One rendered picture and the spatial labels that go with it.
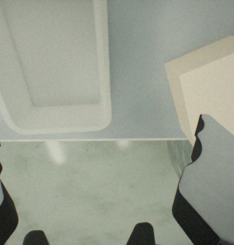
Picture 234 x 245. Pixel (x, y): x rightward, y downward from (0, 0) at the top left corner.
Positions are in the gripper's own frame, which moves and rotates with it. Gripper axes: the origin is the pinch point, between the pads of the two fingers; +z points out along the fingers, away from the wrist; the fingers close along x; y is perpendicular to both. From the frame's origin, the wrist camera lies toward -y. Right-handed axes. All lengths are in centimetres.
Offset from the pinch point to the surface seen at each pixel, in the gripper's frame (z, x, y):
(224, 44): 18.1, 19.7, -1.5
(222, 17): 21.2, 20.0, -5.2
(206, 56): 16.4, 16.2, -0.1
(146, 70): 21.1, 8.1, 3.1
